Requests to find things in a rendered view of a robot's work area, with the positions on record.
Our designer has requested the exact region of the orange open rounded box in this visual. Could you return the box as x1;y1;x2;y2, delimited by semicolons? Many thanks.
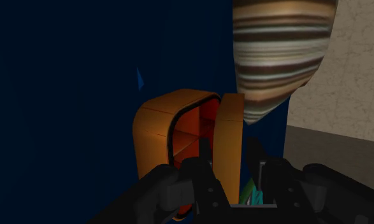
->
132;88;245;221

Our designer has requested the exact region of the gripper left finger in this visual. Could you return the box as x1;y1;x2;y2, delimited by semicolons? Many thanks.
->
87;137;234;224

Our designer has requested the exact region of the dark blue sofa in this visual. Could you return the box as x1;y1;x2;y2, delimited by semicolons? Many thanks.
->
0;0;292;224

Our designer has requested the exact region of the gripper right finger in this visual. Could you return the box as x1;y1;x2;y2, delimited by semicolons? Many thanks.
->
246;137;374;224

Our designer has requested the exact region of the green and teal object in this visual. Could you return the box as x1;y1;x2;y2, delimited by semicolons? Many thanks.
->
238;178;264;206

